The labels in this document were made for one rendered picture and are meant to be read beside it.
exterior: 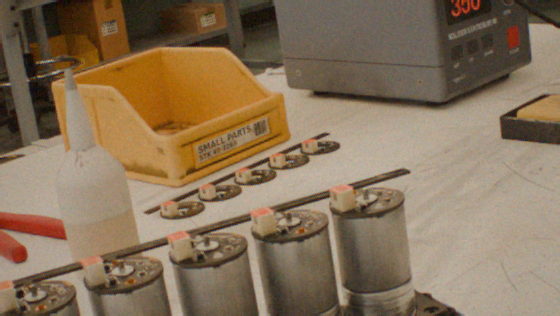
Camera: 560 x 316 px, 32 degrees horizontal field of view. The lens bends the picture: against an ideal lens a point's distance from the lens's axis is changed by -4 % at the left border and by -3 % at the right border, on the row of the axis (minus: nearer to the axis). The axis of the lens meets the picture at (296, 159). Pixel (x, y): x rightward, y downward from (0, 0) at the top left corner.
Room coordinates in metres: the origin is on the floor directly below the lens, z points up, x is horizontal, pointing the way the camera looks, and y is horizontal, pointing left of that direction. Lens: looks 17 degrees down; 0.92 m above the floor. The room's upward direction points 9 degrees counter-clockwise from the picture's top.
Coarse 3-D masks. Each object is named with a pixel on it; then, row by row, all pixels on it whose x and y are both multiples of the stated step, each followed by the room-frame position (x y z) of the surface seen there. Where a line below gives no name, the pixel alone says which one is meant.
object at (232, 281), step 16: (240, 256) 0.28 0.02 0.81; (176, 272) 0.28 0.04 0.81; (192, 272) 0.28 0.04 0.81; (208, 272) 0.28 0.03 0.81; (224, 272) 0.28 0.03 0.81; (240, 272) 0.28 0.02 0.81; (192, 288) 0.28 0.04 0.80; (208, 288) 0.28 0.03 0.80; (224, 288) 0.28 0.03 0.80; (240, 288) 0.28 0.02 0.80; (192, 304) 0.28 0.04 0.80; (208, 304) 0.28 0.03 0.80; (224, 304) 0.28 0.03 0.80; (240, 304) 0.28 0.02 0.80; (256, 304) 0.29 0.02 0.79
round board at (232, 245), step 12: (192, 240) 0.29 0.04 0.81; (216, 240) 0.29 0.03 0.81; (228, 240) 0.29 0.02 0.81; (240, 240) 0.29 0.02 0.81; (168, 252) 0.29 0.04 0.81; (216, 252) 0.28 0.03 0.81; (228, 252) 0.28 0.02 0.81; (240, 252) 0.28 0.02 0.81; (180, 264) 0.28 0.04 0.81; (192, 264) 0.28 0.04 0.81; (204, 264) 0.27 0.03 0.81; (216, 264) 0.28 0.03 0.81
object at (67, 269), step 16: (384, 176) 0.33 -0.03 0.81; (400, 176) 0.33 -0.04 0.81; (320, 192) 0.32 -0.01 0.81; (272, 208) 0.31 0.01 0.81; (288, 208) 0.31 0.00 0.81; (224, 224) 0.31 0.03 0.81; (160, 240) 0.30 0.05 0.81; (112, 256) 0.29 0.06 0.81; (128, 256) 0.29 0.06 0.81; (48, 272) 0.29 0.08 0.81; (64, 272) 0.28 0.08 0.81
